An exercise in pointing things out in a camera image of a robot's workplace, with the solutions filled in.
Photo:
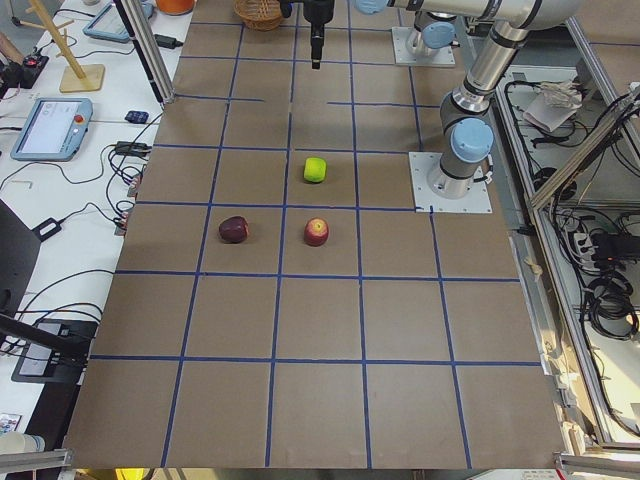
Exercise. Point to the black power adapter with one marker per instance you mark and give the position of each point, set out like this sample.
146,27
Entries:
167,42

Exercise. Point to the teach pendant tablet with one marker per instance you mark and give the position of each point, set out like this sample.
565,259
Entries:
54,130
107,25

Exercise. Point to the wooden mug tree stand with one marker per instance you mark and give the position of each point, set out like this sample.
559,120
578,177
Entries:
76,77

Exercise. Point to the far teach pendant tablet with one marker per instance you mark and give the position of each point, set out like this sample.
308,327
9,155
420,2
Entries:
107,25

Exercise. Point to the dark red apple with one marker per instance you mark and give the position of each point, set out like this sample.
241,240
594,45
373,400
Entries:
234,229

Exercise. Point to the near teach pendant tablet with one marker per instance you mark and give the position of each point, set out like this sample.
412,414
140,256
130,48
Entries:
54,130

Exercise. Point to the red yellow apple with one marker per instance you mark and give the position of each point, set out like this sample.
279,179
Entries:
316,232

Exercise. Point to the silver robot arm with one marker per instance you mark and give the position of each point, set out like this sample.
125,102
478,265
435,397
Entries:
469,138
422,19

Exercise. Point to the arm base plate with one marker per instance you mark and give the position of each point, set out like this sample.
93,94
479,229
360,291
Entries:
430,47
435,192

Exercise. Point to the orange bucket with lid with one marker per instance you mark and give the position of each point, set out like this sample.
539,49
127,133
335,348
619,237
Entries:
175,7

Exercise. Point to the aluminium frame post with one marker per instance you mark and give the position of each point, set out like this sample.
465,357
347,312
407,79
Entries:
138,28

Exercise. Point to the green apple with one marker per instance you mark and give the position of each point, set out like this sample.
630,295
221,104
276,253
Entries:
315,170

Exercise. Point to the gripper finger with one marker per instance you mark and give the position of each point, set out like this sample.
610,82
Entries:
317,44

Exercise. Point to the small blue device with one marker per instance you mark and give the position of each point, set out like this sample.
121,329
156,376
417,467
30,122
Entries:
137,117

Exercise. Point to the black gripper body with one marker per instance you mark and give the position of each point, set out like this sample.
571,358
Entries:
317,14

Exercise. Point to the brown wicker basket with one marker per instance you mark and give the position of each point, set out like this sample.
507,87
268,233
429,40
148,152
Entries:
260,15

